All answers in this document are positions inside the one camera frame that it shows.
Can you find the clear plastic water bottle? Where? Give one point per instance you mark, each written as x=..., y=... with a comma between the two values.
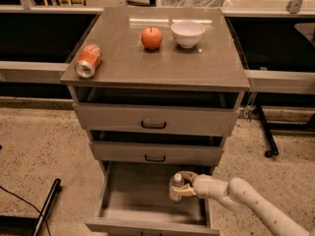
x=175, y=182

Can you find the red apple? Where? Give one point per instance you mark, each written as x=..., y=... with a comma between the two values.
x=151, y=38

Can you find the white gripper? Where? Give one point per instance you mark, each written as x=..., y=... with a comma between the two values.
x=203, y=185

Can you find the top grey drawer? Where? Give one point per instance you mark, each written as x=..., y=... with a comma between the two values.
x=156, y=119

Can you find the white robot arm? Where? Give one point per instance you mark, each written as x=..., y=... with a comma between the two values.
x=237, y=195

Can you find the black stand leg left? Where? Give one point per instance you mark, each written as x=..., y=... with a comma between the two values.
x=48, y=204

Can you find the white ceramic bowl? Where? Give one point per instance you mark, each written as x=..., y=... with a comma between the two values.
x=187, y=33

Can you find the grey drawer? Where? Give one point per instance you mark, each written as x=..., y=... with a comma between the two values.
x=156, y=119
x=157, y=148
x=134, y=201

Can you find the grey metal railing frame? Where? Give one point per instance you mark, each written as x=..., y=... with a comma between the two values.
x=260, y=81

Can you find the black stand leg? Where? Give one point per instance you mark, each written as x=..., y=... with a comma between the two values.
x=273, y=149
x=48, y=204

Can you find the bottom grey drawer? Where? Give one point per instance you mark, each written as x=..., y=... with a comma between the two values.
x=134, y=201

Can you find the grey drawer cabinet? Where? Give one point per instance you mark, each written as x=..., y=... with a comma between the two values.
x=208, y=75

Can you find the black stand leg right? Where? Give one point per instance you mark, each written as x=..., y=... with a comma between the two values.
x=273, y=149

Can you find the middle grey drawer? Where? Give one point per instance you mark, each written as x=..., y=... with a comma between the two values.
x=157, y=148

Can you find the orange soda can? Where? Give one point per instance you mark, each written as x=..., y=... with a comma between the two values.
x=88, y=61

